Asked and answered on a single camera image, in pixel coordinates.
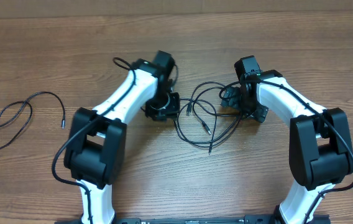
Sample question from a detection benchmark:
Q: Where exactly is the black separated usb cable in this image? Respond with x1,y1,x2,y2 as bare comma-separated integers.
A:
0,90,66,156

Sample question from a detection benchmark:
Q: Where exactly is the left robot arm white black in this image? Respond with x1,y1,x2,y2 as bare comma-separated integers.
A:
63,51,180,223

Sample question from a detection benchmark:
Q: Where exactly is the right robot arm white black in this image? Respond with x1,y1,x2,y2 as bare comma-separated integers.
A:
219,55,353,223

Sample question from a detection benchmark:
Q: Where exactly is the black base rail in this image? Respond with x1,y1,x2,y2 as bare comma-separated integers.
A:
54,213,331,224

